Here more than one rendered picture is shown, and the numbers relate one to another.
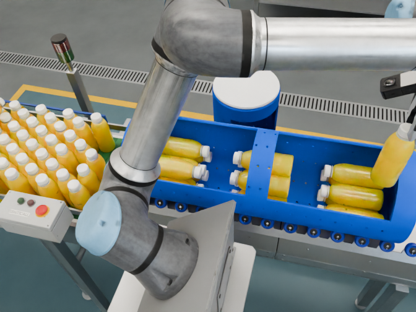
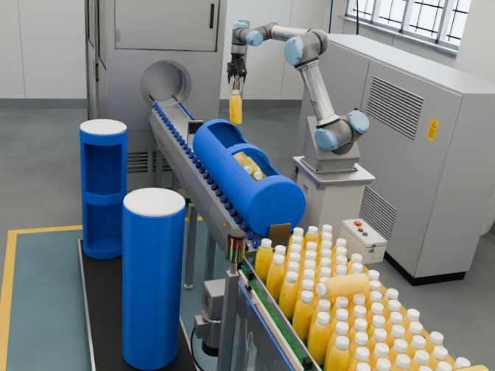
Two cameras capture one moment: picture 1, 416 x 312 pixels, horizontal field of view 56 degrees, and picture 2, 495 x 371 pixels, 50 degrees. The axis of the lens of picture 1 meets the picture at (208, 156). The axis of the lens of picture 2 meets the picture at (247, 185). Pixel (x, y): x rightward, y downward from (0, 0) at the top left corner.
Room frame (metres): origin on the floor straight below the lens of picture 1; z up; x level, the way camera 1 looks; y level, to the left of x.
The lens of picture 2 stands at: (2.36, 1.73, 2.14)
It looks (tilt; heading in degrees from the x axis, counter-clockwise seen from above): 24 degrees down; 229
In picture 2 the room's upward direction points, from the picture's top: 6 degrees clockwise
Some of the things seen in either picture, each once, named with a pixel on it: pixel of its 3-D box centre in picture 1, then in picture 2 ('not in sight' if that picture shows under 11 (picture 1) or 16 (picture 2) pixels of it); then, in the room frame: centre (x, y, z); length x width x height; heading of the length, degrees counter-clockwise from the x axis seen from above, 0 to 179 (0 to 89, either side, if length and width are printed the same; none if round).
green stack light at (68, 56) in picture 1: (64, 53); (235, 252); (1.35, 0.54, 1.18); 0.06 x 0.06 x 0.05
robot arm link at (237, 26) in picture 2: not in sight; (239, 33); (0.59, -0.49, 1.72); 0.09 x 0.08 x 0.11; 88
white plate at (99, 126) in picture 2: not in sight; (103, 126); (1.00, -1.23, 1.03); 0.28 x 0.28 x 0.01
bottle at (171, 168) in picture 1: (171, 168); not in sight; (0.78, 0.12, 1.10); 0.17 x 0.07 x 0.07; 72
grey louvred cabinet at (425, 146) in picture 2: not in sight; (378, 141); (-1.33, -0.84, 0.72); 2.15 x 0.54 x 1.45; 71
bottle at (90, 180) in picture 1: (90, 184); (309, 248); (0.83, 0.43, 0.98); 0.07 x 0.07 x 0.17
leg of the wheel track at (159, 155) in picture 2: not in sight; (158, 185); (0.34, -1.67, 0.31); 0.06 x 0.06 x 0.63; 72
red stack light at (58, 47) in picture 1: (60, 44); (236, 240); (1.35, 0.54, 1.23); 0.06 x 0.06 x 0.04
